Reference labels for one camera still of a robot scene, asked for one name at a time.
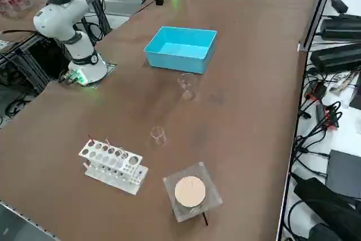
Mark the clear glass stirring rod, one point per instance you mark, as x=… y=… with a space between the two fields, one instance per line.
x=108 y=141

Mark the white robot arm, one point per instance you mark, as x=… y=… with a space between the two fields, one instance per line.
x=60 y=18

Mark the blue plastic bin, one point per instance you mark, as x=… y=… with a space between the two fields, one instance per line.
x=180 y=63

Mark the large glass beaker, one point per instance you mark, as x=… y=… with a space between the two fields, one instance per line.
x=186 y=83

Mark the small glass beaker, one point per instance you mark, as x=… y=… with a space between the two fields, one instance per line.
x=158 y=139

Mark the clear glass test tube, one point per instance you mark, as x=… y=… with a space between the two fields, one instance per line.
x=122 y=156

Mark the black power adapter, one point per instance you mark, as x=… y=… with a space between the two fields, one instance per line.
x=339 y=5

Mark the black power supply brick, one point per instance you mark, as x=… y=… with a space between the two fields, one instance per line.
x=341 y=26
x=335 y=56

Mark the white test tube rack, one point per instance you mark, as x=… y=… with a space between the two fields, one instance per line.
x=82 y=153

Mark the red and black device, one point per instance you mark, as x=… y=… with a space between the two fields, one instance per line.
x=317 y=91
x=324 y=117

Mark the small circuit board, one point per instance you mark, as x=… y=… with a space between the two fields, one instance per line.
x=342 y=83

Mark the black flat box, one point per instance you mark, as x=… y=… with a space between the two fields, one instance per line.
x=345 y=173

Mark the black fabric bag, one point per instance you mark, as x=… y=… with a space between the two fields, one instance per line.
x=324 y=204

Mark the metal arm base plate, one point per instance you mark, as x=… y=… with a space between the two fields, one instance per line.
x=110 y=67

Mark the silver post foot bracket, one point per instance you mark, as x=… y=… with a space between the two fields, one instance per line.
x=303 y=47

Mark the aluminium profile post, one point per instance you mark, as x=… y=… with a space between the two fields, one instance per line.
x=318 y=9

